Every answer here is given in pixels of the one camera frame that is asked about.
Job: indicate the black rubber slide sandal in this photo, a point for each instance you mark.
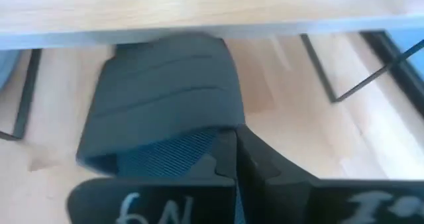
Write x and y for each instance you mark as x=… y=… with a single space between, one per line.
x=159 y=94

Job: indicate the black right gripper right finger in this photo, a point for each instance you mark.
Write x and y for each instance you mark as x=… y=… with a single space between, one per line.
x=298 y=201

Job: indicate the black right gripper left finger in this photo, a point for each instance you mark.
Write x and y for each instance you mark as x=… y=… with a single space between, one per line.
x=165 y=201

